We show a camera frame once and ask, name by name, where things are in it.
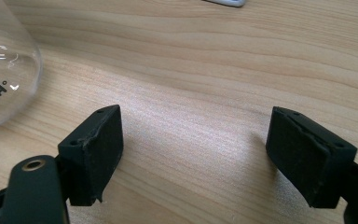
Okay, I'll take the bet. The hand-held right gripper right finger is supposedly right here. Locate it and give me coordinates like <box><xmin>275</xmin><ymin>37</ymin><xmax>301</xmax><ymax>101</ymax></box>
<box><xmin>265</xmin><ymin>105</ymin><xmax>358</xmax><ymax>209</ymax></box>

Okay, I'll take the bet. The clear glass flask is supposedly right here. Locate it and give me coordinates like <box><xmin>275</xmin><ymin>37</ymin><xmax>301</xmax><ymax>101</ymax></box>
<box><xmin>0</xmin><ymin>0</ymin><xmax>44</xmax><ymax>133</ymax></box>

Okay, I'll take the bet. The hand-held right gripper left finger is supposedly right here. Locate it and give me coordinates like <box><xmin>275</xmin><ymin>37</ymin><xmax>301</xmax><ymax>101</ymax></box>
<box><xmin>57</xmin><ymin>104</ymin><xmax>125</xmax><ymax>207</ymax></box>

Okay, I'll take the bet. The silver flat device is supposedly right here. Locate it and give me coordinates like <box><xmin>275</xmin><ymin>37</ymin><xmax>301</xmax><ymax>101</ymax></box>
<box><xmin>202</xmin><ymin>0</ymin><xmax>248</xmax><ymax>8</ymax></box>

